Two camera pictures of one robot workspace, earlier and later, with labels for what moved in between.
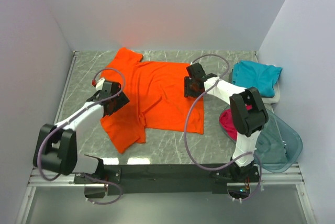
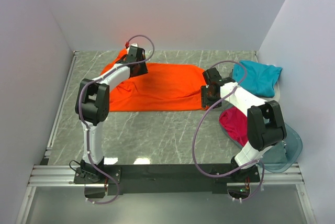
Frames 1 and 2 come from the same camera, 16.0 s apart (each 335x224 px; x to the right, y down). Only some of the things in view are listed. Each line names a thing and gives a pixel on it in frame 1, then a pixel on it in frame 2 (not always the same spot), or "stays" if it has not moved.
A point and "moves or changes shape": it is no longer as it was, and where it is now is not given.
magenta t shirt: (226, 122) stays
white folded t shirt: (276, 99) stays
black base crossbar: (172, 179) stays
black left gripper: (122, 100) to (143, 70)
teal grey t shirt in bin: (270, 148) stays
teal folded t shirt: (249, 74) stays
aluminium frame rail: (36, 180) stays
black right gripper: (187, 92) to (204, 101)
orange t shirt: (155, 91) moves or changes shape
